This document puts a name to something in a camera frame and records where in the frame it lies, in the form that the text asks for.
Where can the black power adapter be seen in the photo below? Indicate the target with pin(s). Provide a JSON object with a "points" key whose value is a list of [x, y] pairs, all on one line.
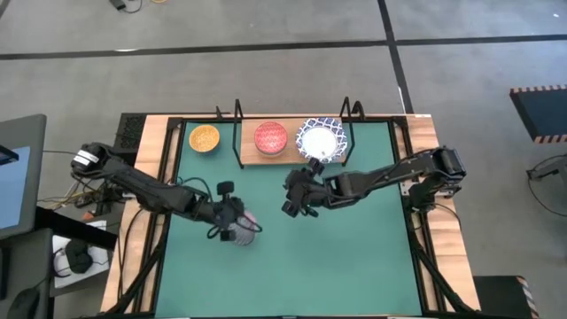
{"points": [[118, 4]]}

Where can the red bowl with blue inside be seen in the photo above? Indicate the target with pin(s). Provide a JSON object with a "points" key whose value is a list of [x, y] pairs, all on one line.
{"points": [[243, 232]]}

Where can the white paper sheet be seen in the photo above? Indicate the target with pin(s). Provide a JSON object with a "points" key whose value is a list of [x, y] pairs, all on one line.
{"points": [[99, 266]]}

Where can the black headphones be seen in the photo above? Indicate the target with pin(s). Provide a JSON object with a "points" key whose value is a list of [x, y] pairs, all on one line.
{"points": [[79, 257]]}

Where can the black computer mouse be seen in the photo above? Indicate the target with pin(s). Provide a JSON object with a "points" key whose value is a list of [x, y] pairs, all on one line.
{"points": [[22, 305]]}

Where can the black metal shelf side frame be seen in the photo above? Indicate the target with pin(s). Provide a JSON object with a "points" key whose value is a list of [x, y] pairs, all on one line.
{"points": [[353, 142], [234, 142]]}

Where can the black desk bar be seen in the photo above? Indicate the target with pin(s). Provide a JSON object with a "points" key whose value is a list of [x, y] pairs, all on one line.
{"points": [[75, 228]]}

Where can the black metal table frame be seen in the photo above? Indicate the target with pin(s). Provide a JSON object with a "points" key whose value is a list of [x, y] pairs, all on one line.
{"points": [[175, 124]]}

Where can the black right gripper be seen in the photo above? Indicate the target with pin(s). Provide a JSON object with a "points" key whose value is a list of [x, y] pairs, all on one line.
{"points": [[310, 192]]}

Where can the blue white patterned wide bowl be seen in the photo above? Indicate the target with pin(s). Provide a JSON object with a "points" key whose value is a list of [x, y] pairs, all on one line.
{"points": [[320, 142]]}

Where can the grey monitor with blue screen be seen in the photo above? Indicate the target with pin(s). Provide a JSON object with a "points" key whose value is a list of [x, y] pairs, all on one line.
{"points": [[37, 177]]}

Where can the blue platform with hazard stripes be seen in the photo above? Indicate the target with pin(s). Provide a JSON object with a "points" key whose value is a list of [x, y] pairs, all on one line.
{"points": [[545, 111]]}

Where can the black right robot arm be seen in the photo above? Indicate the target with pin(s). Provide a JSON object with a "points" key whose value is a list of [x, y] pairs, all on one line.
{"points": [[376, 177]]}

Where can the black box with hazard stripes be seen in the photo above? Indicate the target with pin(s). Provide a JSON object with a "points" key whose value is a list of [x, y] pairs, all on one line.
{"points": [[496, 297]]}

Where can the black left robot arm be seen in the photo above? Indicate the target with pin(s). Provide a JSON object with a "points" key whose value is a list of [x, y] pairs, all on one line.
{"points": [[146, 190]]}

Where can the striped bowl with red inside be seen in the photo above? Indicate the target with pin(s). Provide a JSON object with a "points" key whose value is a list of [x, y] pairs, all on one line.
{"points": [[270, 137]]}

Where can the black perforated metal box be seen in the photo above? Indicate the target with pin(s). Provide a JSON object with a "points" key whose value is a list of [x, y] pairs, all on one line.
{"points": [[130, 130]]}

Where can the small orange object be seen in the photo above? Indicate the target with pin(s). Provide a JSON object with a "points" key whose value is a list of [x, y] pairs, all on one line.
{"points": [[88, 216]]}

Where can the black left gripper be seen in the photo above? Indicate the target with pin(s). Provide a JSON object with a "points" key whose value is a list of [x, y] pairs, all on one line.
{"points": [[227, 210]]}

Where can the green table mat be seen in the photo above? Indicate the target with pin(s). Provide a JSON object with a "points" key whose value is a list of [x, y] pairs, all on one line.
{"points": [[288, 266]]}

